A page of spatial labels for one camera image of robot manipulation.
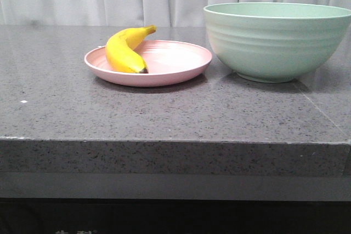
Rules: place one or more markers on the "pink plate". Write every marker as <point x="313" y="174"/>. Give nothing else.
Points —
<point x="169" y="62"/>

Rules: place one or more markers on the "green bowl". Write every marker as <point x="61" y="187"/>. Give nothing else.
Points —
<point x="274" y="42"/>

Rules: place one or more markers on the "yellow banana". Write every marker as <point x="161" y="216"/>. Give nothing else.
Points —
<point x="120" y="48"/>

